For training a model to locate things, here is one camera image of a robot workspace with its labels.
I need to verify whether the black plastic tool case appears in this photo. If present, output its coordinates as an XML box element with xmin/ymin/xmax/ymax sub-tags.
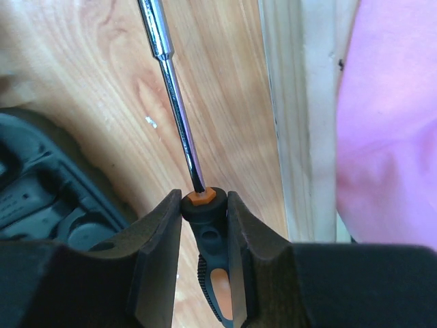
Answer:
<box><xmin>1</xmin><ymin>107</ymin><xmax>138</xmax><ymax>251</ymax></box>

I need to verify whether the pink t-shirt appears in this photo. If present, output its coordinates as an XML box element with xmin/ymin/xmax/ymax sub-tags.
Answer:
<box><xmin>337</xmin><ymin>1</ymin><xmax>436</xmax><ymax>248</ymax></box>

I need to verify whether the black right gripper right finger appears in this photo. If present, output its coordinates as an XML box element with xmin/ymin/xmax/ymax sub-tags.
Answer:
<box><xmin>227</xmin><ymin>191</ymin><xmax>436</xmax><ymax>327</ymax></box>

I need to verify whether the black orange screwdriver handle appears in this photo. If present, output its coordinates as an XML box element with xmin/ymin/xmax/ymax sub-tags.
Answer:
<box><xmin>138</xmin><ymin>1</ymin><xmax>234</xmax><ymax>327</ymax></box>

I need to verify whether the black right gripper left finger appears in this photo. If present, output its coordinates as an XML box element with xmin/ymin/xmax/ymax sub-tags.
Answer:
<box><xmin>1</xmin><ymin>189</ymin><xmax>182</xmax><ymax>327</ymax></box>

